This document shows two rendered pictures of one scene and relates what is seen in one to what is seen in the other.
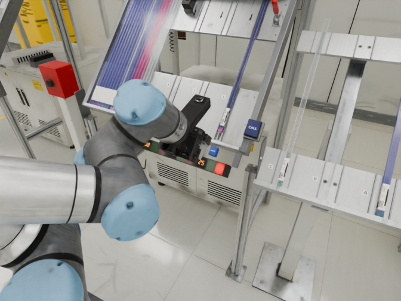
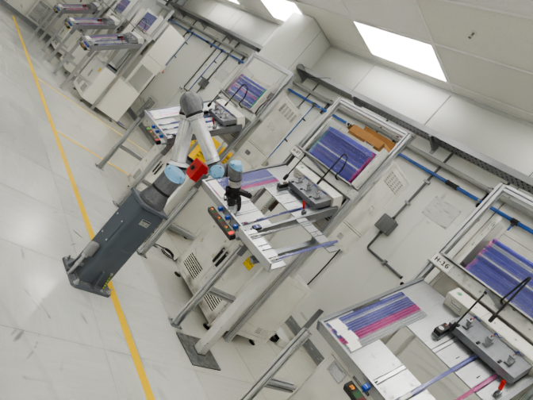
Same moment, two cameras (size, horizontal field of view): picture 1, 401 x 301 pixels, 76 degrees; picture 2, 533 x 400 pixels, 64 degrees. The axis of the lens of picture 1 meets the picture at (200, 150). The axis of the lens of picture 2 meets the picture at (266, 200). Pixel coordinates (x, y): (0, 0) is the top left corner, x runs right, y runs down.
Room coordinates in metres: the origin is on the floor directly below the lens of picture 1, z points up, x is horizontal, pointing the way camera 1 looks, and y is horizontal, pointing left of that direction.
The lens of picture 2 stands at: (-1.82, -0.87, 1.12)
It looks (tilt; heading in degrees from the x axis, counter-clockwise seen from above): 4 degrees down; 18
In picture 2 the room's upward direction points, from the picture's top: 41 degrees clockwise
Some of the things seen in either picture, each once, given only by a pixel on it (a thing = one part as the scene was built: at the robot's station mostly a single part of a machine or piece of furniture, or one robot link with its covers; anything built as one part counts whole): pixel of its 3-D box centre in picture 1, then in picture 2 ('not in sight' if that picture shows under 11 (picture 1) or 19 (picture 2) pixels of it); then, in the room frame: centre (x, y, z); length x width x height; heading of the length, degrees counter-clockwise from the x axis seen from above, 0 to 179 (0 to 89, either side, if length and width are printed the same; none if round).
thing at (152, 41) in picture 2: not in sight; (130, 58); (3.54, 4.03, 0.95); 1.36 x 0.82 x 1.90; 152
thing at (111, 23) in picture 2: not in sight; (109, 36); (4.22, 5.31, 0.95); 1.37 x 0.82 x 1.90; 152
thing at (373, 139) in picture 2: not in sight; (376, 141); (1.53, -0.17, 1.82); 0.68 x 0.30 x 0.20; 62
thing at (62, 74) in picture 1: (76, 131); (172, 199); (1.27, 0.73, 0.39); 0.24 x 0.24 x 0.78; 62
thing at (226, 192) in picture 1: (220, 135); (239, 278); (1.35, -0.13, 0.31); 0.70 x 0.65 x 0.62; 62
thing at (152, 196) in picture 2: not in sight; (156, 195); (0.18, 0.25, 0.60); 0.15 x 0.15 x 0.10
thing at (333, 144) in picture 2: not in sight; (343, 155); (1.21, -0.12, 1.52); 0.51 x 0.13 x 0.27; 62
